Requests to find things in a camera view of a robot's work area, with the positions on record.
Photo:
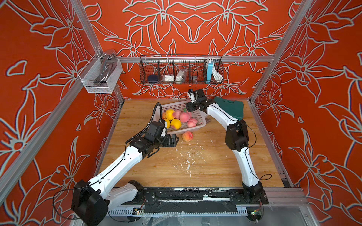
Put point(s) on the pink peach front with leaf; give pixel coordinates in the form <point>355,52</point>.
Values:
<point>177,114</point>

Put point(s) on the clear plastic wall bin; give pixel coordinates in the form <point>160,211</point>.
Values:
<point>92,71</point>

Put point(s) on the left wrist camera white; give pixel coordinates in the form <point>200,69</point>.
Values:
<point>163,131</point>

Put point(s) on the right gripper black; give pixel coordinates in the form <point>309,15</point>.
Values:
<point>189,107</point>

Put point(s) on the orange pink peach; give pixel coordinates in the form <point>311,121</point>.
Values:
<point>187,136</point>

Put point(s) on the pink peach with leaf upper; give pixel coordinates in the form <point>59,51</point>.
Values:
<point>192,122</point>

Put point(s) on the white packet in basket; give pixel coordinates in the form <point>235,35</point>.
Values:
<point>181,76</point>

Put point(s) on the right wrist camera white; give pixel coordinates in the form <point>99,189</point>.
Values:
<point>191,95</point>

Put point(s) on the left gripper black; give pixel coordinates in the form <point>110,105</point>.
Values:
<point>174,141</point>

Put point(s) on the pink peach with leaf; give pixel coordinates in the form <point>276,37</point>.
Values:
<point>177,114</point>
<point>184,117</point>
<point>192,122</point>

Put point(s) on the green plastic tool case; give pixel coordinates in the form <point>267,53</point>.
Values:
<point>233,108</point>

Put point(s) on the black wire wall basket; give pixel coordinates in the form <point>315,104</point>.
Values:
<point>171,64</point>

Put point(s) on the metal tongs in bin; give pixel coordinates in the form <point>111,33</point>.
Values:
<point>107,67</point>

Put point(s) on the light blue box in basket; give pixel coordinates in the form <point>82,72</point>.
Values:
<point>209,69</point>

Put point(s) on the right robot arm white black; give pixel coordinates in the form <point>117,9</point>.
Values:
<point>236,139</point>

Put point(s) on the pink peach with leaf lower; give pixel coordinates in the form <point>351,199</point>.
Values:
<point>184,117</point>

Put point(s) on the yellow red peach front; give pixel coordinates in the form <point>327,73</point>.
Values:
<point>170,114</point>

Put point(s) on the dark round object in basket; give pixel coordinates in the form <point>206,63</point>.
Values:
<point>152,79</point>

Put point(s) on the white adapter in basket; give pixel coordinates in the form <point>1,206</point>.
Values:
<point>168,78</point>

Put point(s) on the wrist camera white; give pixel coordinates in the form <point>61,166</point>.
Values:
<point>191,95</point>
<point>163,131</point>

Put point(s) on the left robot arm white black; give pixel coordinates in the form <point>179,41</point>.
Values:
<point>91,200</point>

